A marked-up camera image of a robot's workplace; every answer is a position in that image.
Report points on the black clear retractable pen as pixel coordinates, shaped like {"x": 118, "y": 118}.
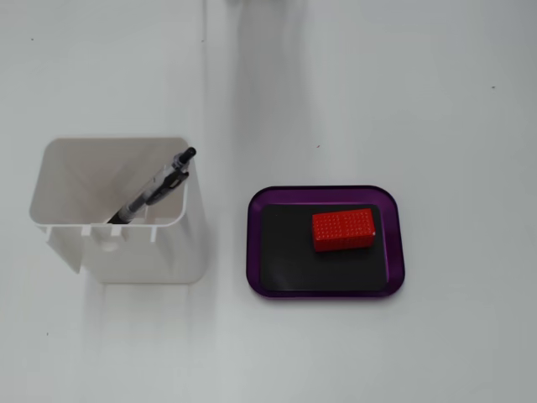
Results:
{"x": 157, "y": 184}

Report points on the white plastic pen holder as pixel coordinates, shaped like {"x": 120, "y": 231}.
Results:
{"x": 138, "y": 256}

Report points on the black mat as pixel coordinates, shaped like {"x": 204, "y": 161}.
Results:
{"x": 293, "y": 260}

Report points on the red perforated block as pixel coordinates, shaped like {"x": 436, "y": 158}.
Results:
{"x": 342, "y": 228}

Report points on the purple metal tray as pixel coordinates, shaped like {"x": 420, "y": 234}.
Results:
{"x": 394, "y": 252}

